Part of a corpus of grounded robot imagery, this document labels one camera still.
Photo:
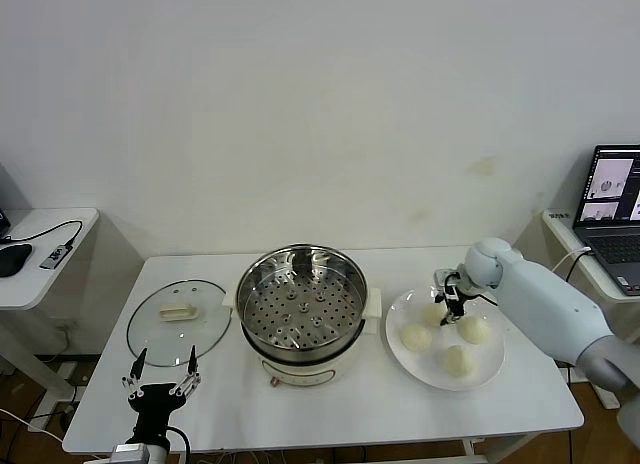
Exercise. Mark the grey laptop with dark screen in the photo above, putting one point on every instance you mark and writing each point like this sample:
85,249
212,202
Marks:
12,194

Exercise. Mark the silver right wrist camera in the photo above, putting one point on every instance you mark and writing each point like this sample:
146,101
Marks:
442,278

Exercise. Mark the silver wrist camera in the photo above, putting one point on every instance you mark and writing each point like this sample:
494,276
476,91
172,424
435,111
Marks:
442,278
130,454

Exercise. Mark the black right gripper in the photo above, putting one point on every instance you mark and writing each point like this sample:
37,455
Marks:
462,286

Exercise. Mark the white wall socket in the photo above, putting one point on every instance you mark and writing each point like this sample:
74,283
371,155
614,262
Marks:
65,327

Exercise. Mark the round glass pot lid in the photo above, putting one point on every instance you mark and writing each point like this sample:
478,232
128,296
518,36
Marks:
177,312

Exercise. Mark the small printed table label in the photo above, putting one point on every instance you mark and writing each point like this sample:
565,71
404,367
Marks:
559,215

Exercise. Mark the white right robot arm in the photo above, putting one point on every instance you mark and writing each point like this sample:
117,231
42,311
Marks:
540,304

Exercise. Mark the white steamed baozi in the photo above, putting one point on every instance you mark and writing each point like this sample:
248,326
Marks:
474,330
430,316
416,338
458,361

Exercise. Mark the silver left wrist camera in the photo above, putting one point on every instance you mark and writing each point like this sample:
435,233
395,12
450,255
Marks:
130,454

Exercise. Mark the white side table with mouse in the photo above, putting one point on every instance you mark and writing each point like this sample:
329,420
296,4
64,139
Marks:
45,224

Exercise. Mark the small grey usb hub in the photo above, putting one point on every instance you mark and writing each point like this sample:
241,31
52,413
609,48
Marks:
54,256

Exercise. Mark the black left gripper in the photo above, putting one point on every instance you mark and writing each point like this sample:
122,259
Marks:
152,399

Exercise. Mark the perforated steel steamer basket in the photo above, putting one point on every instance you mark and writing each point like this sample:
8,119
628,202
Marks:
330,334

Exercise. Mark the white side table with label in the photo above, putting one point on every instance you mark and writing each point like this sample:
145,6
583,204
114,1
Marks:
560,229

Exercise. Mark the open laptop showing camera windows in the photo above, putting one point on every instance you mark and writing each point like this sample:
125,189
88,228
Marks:
615,234

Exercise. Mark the black computer mouse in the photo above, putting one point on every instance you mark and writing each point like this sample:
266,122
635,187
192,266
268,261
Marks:
12,261

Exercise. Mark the white electric cooker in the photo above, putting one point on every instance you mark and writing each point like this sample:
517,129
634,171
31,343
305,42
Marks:
300,371

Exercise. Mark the large white plate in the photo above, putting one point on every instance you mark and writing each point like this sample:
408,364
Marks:
425,369

